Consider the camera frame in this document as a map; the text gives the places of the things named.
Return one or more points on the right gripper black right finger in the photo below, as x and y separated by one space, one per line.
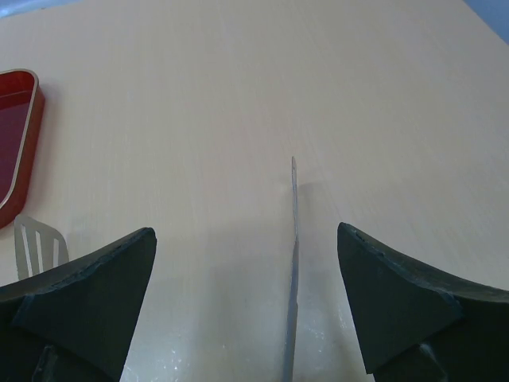
415 322

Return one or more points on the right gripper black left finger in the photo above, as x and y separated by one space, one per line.
76 321

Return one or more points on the metal serving tongs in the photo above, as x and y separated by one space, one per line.
35 241

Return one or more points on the red rectangular tray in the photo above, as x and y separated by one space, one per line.
22 109

